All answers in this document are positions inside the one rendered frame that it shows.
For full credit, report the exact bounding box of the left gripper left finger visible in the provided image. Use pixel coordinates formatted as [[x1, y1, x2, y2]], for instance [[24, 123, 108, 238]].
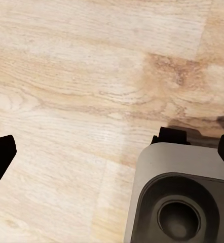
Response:
[[0, 135, 17, 180]]

